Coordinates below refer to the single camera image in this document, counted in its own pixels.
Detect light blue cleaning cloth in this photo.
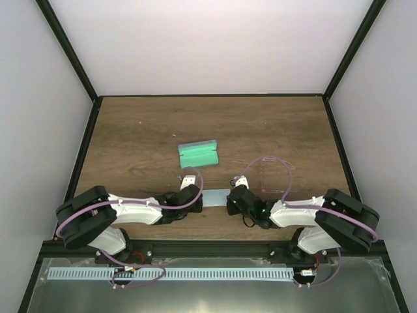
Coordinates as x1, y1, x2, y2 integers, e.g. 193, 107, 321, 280
203, 189, 230, 207

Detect pink sunglasses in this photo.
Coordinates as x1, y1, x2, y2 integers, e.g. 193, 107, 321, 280
259, 157, 288, 195

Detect blue-grey glasses case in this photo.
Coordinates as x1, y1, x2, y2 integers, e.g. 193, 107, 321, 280
178, 140, 219, 169

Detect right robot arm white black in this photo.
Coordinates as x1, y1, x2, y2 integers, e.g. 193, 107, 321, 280
227, 185, 380, 263

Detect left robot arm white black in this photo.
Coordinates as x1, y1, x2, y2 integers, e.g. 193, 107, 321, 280
55, 183, 203, 263

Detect light blue slotted strip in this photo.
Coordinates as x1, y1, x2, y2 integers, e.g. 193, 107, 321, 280
46, 267, 294, 282

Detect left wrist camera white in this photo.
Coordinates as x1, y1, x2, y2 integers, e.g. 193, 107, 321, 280
180, 175, 196, 190

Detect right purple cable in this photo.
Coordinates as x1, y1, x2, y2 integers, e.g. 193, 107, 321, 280
242, 156, 380, 290

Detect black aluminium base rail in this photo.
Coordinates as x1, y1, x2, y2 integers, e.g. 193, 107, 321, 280
38, 240, 389, 267

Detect black frame post left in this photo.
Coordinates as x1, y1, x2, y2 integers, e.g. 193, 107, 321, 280
35, 0, 98, 102

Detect black frame post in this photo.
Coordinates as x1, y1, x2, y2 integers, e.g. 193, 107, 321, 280
323, 0, 386, 101
35, 0, 98, 102

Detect black frame post right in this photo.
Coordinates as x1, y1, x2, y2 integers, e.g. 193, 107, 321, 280
323, 0, 386, 101

